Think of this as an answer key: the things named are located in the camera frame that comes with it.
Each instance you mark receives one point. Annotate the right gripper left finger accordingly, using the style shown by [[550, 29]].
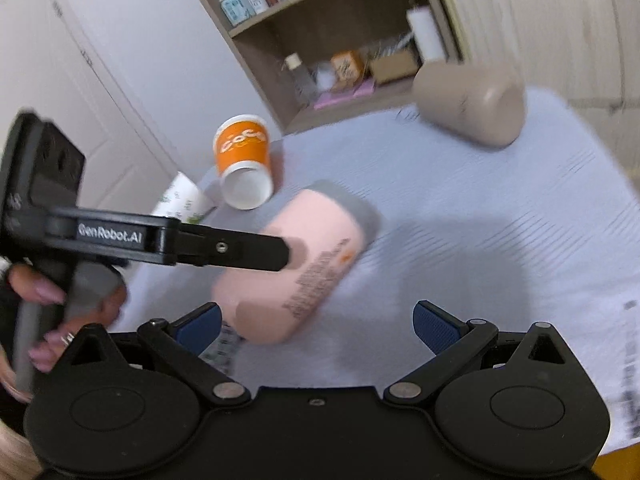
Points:
[[178, 346]]

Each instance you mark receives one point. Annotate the white small jar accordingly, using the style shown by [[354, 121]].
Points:
[[325, 76]]

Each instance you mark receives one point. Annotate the orange small box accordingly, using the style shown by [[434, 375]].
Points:
[[348, 68]]

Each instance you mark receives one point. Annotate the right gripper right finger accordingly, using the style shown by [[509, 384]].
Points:
[[458, 348]]

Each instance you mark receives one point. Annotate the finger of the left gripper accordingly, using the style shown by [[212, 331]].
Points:
[[205, 246]]

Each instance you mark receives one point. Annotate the pink tumbler grey lid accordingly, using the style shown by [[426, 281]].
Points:
[[327, 228]]

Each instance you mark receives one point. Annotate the orange paper cup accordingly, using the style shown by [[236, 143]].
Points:
[[241, 149]]

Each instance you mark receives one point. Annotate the clear bottle beige cap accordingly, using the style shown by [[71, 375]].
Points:
[[306, 88]]

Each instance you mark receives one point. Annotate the brown cardboard box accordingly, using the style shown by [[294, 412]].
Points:
[[398, 65]]

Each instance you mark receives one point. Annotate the left hand pink nails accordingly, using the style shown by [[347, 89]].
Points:
[[40, 318]]

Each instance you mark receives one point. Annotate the wooden shelf unit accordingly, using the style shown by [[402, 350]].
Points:
[[316, 30]]

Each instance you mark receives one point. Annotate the beige tumbler cup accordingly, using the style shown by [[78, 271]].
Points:
[[485, 105]]

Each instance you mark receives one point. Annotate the white door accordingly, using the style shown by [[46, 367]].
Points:
[[49, 66]]

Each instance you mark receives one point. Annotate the white floral paper cup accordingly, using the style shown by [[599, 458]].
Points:
[[183, 200]]

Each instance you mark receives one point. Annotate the light grey patterned tablecloth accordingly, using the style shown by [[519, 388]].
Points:
[[546, 229]]

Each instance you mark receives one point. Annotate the pink flat box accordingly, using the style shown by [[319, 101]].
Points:
[[331, 98]]

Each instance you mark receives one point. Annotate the white paper towel roll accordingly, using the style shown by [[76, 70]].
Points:
[[426, 34]]

